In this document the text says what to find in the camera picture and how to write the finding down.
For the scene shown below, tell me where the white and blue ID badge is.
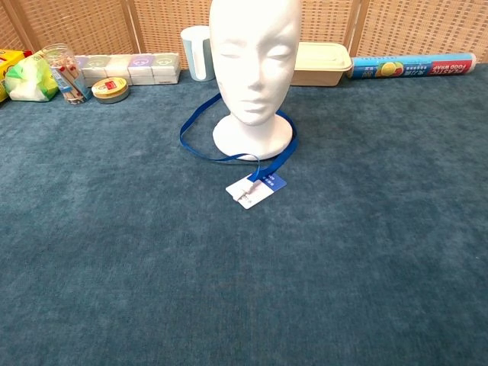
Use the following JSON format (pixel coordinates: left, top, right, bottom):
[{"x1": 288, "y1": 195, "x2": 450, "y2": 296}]
[{"x1": 225, "y1": 172, "x2": 287, "y2": 210}]

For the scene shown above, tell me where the blue lanyard strap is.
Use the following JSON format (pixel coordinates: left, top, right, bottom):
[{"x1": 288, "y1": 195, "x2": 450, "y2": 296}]
[{"x1": 179, "y1": 92, "x2": 300, "y2": 191}]

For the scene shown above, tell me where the white foam mannequin head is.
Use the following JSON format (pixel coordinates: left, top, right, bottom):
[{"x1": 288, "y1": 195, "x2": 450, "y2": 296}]
[{"x1": 208, "y1": 0, "x2": 303, "y2": 161}]

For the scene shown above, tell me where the dark teal table mat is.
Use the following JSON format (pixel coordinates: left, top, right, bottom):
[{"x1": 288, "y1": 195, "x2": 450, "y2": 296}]
[{"x1": 0, "y1": 63, "x2": 488, "y2": 366}]

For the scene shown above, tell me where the white blue measuring cup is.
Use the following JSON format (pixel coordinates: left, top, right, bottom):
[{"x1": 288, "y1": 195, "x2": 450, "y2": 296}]
[{"x1": 180, "y1": 25, "x2": 217, "y2": 82}]

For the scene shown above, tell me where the beige lidded lunch box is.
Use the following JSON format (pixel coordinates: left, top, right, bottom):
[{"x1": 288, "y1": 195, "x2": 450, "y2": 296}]
[{"x1": 291, "y1": 41, "x2": 354, "y2": 87}]

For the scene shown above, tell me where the pastel tissue box multipack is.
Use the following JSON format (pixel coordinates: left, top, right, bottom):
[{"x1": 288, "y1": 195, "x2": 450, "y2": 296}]
[{"x1": 74, "y1": 52, "x2": 181, "y2": 87}]

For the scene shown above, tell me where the round tin red label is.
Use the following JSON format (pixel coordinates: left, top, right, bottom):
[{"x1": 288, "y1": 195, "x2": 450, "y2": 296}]
[{"x1": 91, "y1": 76, "x2": 130, "y2": 104}]

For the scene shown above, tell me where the blue food wrap roll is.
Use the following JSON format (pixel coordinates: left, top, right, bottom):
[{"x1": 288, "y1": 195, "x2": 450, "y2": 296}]
[{"x1": 345, "y1": 52, "x2": 477, "y2": 80}]

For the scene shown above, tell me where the clear jar of sticks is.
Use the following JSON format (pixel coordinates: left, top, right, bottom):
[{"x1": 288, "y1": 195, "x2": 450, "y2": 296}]
[{"x1": 40, "y1": 43, "x2": 93, "y2": 105}]

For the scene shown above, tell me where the woven bamboo folding screen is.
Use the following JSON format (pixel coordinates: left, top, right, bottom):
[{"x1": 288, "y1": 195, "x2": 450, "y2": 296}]
[{"x1": 0, "y1": 0, "x2": 488, "y2": 72}]

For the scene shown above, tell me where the green white tissue pack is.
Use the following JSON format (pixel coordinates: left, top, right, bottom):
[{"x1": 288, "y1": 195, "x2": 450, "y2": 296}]
[{"x1": 4, "y1": 51, "x2": 60, "y2": 103}]

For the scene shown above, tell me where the yellow snack bag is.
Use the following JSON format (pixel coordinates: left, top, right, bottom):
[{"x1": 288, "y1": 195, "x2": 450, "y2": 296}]
[{"x1": 0, "y1": 48, "x2": 34, "y2": 104}]

